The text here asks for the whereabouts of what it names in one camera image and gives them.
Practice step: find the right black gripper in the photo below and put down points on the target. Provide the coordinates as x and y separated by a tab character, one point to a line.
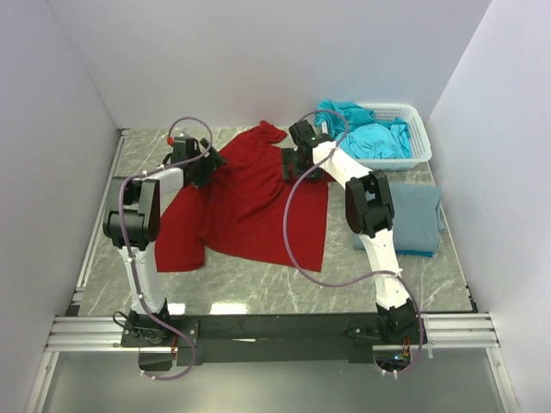
288	157

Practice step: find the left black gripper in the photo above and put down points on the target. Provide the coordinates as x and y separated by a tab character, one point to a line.
212	163

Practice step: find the red t shirt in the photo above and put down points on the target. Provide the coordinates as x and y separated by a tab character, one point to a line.
240	212

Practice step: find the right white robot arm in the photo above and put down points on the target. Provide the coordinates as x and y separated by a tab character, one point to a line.
369	213

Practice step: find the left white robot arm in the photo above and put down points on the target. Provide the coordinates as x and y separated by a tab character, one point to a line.
132	221

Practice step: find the turquoise t shirt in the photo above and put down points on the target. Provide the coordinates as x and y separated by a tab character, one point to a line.
360	134

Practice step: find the white plastic basket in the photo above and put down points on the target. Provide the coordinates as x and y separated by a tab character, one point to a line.
420	144

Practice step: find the folded grey-blue t shirt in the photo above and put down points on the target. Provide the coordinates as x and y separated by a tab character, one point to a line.
417	222

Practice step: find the black base beam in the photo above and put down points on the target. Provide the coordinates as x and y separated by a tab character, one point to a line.
205	339

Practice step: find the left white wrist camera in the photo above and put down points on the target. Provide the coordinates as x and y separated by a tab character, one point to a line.
178	140

